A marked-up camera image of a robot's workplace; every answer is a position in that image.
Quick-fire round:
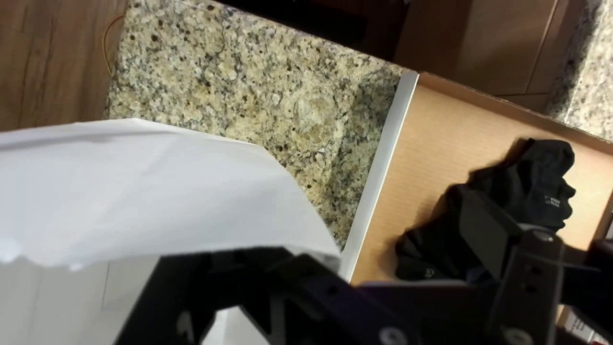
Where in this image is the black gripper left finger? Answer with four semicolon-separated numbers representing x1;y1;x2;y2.
113;249;422;345

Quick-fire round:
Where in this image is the orange cable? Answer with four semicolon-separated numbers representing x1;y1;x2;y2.
104;14;129;73

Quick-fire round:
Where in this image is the white paper bag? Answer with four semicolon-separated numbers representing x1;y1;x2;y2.
0;119;341;345

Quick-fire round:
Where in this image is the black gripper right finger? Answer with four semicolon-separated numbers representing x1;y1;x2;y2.
447;186;613;345

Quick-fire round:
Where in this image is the cardboard tray white rim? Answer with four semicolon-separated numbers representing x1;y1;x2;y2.
341;71;613;284

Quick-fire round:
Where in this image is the black socks pile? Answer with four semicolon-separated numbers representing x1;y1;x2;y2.
395;138;577;282

